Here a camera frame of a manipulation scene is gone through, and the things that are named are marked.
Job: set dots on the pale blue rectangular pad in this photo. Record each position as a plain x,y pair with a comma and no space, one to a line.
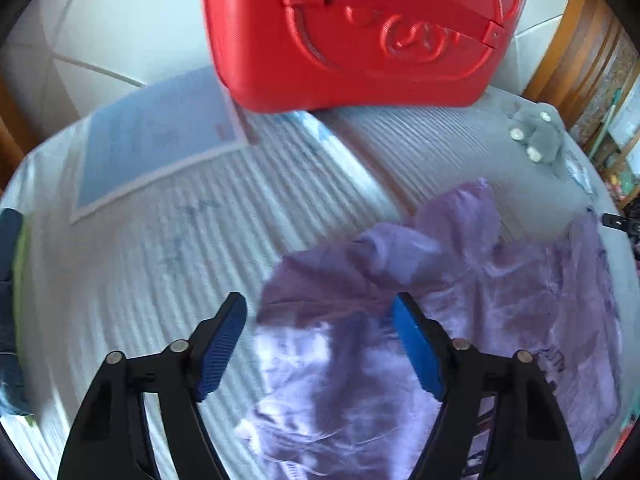
150,145

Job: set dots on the red hard-shell suitcase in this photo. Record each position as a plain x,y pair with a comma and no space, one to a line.
350,20

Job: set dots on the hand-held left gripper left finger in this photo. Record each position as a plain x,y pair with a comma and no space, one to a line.
220,347

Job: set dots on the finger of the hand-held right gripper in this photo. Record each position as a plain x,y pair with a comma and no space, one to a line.
620,222

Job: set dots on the grey plush toy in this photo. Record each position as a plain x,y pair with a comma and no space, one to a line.
540,132

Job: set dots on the dark blue jeans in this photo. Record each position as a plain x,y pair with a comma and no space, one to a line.
9,270

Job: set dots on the small white plastic packet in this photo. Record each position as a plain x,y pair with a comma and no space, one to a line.
580,175

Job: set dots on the bed with striped grey sheet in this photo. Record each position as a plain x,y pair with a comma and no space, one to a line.
165,270

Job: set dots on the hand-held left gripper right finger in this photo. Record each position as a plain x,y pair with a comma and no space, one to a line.
417,347

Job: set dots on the purple shirt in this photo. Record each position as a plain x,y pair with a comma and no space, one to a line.
520,285

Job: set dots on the shelf with colourful things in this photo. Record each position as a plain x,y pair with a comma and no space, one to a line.
622,160

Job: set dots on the wooden door frame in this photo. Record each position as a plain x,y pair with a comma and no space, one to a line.
575,50

